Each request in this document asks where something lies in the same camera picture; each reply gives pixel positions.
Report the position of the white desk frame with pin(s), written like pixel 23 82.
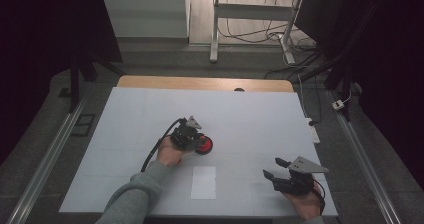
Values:
pixel 250 12

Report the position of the white power strip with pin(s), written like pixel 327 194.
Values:
pixel 313 130

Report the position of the red ink pad black case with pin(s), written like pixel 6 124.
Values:
pixel 206 147

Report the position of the black stand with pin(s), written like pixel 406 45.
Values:
pixel 78 70
pixel 336 70

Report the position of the white table cover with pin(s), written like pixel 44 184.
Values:
pixel 253 127

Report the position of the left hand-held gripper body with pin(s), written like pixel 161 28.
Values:
pixel 186 135

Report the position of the person's left hand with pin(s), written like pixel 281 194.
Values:
pixel 168 154

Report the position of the person's right hand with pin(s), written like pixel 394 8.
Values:
pixel 306 205

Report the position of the metal floor rail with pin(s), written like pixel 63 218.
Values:
pixel 43 164
pixel 366 164

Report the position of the white cabinet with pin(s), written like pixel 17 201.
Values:
pixel 145 14

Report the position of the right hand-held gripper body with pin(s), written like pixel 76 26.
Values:
pixel 300 177

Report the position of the white paper sheet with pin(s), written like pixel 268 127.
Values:
pixel 203 182

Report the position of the small white plug adapter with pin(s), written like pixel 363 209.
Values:
pixel 337 105

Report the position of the black floor socket box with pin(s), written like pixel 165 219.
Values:
pixel 83 124

